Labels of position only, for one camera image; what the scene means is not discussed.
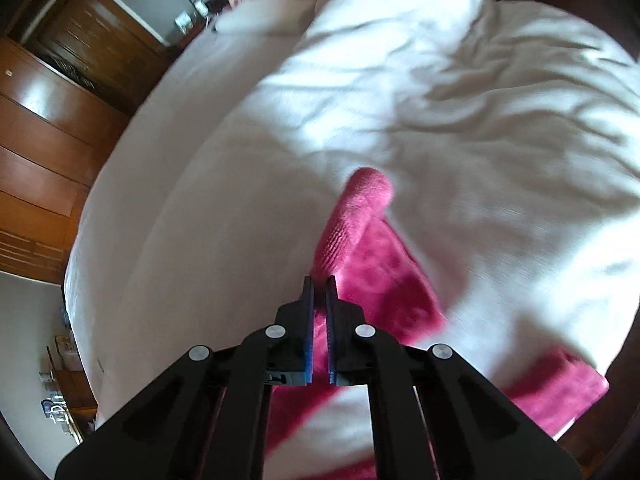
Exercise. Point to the dark wooden cabinet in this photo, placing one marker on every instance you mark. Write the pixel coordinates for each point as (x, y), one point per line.
(95, 30)

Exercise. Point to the wooden desk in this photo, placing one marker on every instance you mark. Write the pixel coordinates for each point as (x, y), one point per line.
(75, 390)

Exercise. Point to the white bed sheet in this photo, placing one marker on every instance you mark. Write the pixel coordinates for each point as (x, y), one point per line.
(165, 170)

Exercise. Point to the wall socket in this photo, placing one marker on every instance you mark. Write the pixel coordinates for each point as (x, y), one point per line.
(183, 21)

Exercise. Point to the wooden wardrobe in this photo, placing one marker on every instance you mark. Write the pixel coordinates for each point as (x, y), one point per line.
(45, 160)

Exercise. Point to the pink fleece pants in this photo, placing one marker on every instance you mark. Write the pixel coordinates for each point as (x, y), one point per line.
(380, 270)

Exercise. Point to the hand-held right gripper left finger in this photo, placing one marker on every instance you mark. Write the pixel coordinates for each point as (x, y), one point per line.
(309, 345)

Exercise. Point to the white charger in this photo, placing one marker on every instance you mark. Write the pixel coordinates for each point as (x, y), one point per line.
(201, 7)

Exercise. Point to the white duvet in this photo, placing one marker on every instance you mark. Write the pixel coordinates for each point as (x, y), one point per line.
(450, 110)

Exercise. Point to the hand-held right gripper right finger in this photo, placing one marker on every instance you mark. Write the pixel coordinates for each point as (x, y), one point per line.
(330, 355)

